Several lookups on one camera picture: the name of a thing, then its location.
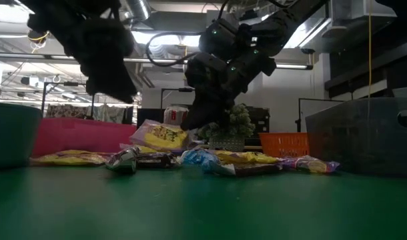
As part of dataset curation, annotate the white ceiling ventilation unit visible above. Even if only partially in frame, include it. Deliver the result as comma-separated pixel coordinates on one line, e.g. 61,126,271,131
330,0,400,21

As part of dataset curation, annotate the small silver ventilation duct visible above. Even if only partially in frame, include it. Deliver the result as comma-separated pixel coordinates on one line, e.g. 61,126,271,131
125,0,151,21

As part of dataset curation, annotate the artificial green potted plant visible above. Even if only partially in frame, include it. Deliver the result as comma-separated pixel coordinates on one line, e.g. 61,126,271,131
197,103,257,153

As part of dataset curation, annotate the black round ceiling sensor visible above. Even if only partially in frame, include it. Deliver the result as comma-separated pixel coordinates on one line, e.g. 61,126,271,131
27,29,50,54

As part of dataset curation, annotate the purple gummy candy bag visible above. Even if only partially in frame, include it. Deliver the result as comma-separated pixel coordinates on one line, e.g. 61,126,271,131
280,155,340,175

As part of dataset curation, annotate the teal plastic bin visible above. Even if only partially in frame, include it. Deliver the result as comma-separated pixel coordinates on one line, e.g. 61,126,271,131
0,101,43,169

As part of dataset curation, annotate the bright ceiling light panel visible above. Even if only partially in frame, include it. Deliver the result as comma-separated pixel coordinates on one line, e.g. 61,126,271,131
131,30,204,48

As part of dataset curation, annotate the black metal frame stand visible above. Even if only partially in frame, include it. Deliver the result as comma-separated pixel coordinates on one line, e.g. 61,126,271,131
160,87,195,110
40,81,97,117

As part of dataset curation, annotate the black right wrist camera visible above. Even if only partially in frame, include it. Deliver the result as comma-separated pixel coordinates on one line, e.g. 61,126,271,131
185,51,230,89

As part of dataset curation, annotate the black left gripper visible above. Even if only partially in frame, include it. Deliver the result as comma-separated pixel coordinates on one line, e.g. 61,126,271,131
68,18,139,103

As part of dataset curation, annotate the long tube light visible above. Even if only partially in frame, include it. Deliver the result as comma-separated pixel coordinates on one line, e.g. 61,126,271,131
0,51,314,71

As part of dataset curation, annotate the grey translucent plastic bin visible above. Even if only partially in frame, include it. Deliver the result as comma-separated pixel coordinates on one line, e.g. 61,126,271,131
305,86,407,178

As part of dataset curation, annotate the patterned hanging cloth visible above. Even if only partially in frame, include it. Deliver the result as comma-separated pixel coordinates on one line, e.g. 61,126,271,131
45,103,135,125

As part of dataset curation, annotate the green table mat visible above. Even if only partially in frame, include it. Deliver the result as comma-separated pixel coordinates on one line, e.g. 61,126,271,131
0,162,407,240

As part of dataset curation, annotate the red plastic bin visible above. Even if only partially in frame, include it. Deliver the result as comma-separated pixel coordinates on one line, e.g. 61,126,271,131
31,117,138,159

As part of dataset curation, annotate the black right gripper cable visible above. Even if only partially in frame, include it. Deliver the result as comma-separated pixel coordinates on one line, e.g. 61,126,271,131
145,31,206,67

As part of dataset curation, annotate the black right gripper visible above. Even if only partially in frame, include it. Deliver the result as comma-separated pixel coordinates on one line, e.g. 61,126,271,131
180,49,268,131

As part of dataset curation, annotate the white board with black frame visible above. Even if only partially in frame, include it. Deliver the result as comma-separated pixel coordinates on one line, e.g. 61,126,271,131
296,97,344,133

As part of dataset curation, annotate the orange plastic basket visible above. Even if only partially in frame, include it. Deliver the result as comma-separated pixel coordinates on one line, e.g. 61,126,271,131
258,132,310,158

